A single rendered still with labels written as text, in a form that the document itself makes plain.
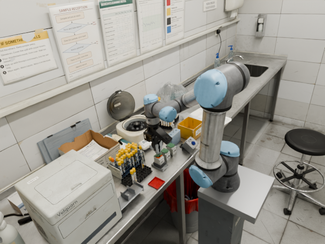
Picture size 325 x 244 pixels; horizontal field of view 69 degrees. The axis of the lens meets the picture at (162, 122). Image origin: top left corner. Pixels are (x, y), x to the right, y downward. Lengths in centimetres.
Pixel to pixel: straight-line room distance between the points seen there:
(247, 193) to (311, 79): 238
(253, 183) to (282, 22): 238
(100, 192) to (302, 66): 288
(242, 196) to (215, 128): 46
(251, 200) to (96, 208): 69
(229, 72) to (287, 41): 256
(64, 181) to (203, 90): 64
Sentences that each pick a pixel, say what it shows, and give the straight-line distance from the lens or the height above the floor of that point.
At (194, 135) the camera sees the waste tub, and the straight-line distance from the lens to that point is 160.
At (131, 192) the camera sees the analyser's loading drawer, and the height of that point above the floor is 91.
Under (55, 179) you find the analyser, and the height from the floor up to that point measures 117.
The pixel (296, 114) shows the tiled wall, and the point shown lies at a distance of 364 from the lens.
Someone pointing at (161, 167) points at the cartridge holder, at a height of 89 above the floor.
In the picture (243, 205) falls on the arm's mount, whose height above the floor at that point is 92.
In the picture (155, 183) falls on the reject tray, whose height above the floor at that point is 88.
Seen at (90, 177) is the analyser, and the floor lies 118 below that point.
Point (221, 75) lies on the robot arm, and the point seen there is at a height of 155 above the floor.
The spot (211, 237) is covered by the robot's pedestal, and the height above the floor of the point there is 56.
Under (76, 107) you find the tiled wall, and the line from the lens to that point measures 161.
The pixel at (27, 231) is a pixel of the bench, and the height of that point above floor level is 88.
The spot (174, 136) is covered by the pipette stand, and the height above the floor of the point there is 96.
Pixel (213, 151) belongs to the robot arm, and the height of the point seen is 123.
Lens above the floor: 182
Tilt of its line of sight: 31 degrees down
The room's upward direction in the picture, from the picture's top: 5 degrees counter-clockwise
